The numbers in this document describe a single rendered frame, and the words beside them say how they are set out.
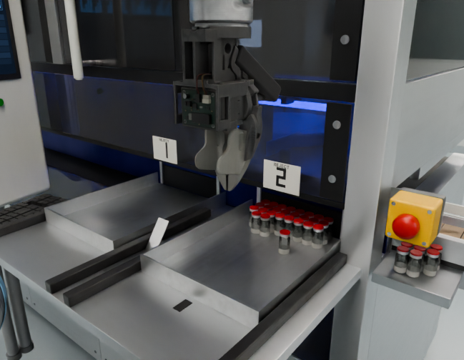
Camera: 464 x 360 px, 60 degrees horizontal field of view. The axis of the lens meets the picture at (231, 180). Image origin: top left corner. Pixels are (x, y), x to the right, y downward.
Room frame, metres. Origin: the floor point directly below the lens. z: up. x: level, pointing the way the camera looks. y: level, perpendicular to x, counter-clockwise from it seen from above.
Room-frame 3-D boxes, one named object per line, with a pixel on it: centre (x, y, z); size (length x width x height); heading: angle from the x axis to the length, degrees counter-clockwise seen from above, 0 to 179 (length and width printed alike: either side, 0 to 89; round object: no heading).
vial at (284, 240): (0.71, -0.10, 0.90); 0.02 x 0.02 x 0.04
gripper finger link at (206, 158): (0.53, 0.03, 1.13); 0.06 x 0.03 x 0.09; 143
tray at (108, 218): (0.91, 0.22, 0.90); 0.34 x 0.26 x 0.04; 141
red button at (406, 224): (0.60, -0.28, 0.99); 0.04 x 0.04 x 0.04; 51
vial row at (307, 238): (0.78, -0.11, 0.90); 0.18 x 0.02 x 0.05; 51
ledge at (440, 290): (0.65, -0.35, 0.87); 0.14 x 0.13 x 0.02; 141
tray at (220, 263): (0.69, -0.04, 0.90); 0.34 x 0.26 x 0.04; 141
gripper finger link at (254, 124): (0.52, -0.02, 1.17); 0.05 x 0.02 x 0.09; 53
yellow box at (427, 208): (0.63, -0.31, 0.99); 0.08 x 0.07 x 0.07; 141
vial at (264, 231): (0.78, -0.07, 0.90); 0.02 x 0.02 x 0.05
